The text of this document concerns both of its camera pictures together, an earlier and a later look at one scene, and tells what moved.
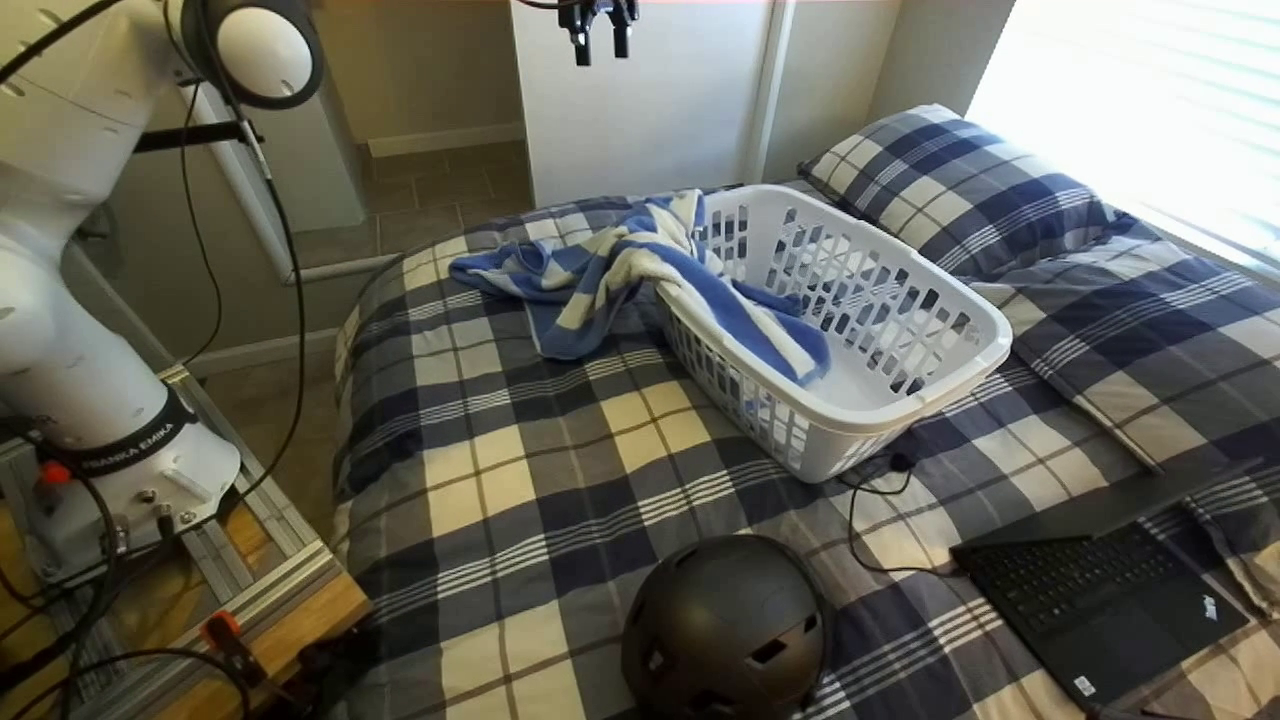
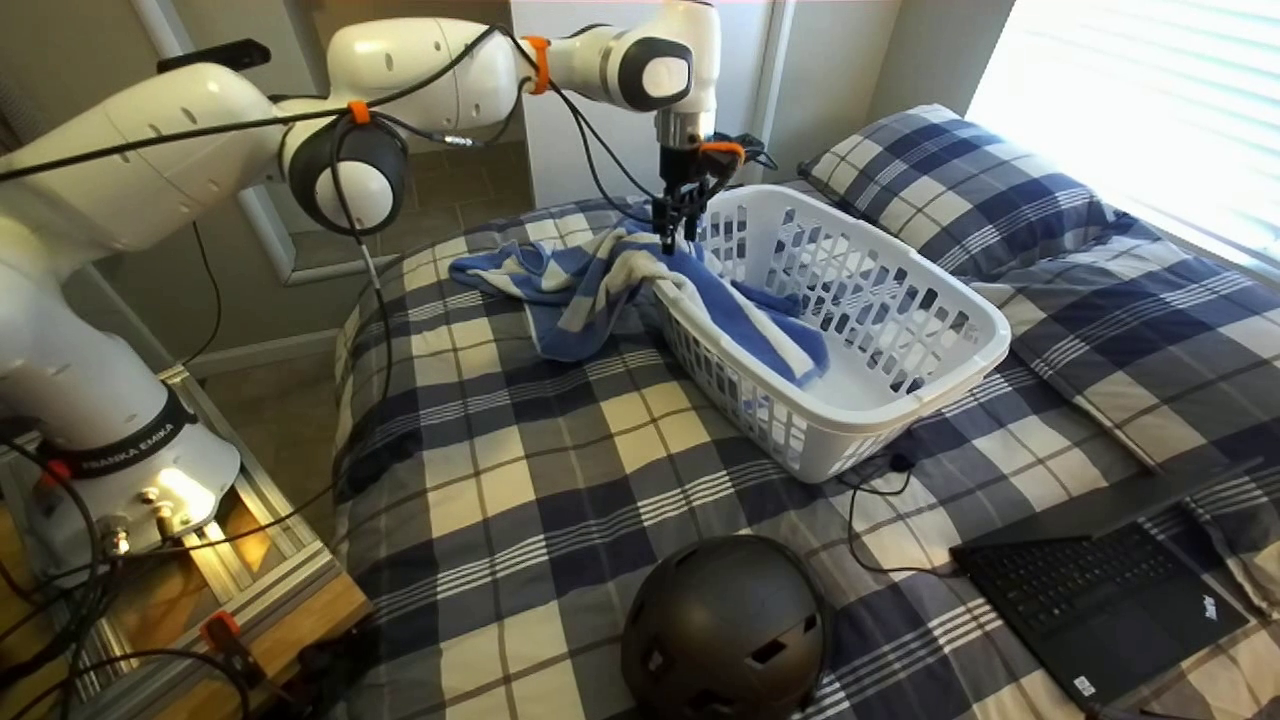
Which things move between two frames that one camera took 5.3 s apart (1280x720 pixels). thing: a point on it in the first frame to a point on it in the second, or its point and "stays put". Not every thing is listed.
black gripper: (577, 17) to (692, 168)
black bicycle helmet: (724, 631) stays put
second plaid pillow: (1172, 349) stays put
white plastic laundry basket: (901, 328) stays put
